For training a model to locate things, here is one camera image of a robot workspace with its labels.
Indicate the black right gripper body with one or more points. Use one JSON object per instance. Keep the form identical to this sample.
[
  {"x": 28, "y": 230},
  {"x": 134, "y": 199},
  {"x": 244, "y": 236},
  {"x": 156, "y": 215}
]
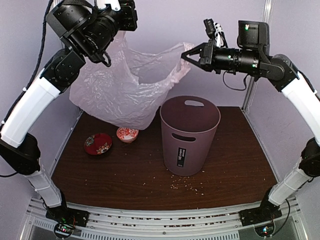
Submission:
[{"x": 208, "y": 60}]

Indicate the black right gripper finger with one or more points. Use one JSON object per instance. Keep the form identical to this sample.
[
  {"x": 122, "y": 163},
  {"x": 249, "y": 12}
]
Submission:
[
  {"x": 195, "y": 51},
  {"x": 194, "y": 63}
]

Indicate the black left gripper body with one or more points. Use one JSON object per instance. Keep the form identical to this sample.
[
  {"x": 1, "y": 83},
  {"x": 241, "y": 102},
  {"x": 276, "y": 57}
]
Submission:
[{"x": 129, "y": 21}]

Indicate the pink translucent plastic bag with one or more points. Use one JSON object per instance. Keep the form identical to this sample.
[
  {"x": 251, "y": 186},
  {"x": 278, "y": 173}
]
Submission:
[{"x": 129, "y": 93}]

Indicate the mauve plastic trash bin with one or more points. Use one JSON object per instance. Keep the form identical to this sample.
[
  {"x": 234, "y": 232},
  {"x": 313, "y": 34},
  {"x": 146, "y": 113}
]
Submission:
[{"x": 188, "y": 127}]

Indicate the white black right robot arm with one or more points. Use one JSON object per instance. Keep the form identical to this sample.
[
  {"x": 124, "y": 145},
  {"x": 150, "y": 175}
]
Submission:
[{"x": 252, "y": 57}]

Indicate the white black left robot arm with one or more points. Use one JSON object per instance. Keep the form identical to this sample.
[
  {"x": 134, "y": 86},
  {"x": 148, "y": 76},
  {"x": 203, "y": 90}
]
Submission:
[{"x": 86, "y": 30}]

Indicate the red white patterned bowl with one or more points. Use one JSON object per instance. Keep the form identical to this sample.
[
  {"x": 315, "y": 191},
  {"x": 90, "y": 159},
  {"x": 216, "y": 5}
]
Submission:
[{"x": 127, "y": 135}]

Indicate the red floral plate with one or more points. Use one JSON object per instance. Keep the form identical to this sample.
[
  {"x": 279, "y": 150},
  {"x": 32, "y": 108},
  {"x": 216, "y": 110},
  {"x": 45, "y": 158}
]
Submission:
[{"x": 97, "y": 144}]

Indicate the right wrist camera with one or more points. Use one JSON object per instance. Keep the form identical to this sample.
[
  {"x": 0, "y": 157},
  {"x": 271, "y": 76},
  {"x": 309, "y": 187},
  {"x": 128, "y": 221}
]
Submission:
[{"x": 215, "y": 32}]

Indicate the aluminium front rail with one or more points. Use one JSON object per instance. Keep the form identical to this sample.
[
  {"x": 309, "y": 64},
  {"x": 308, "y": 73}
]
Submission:
[{"x": 220, "y": 223}]

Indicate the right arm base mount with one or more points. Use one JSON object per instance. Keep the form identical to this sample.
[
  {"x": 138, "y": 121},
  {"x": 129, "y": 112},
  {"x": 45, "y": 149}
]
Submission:
[{"x": 262, "y": 220}]

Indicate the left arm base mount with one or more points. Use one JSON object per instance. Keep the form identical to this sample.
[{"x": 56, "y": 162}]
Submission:
[{"x": 67, "y": 220}]

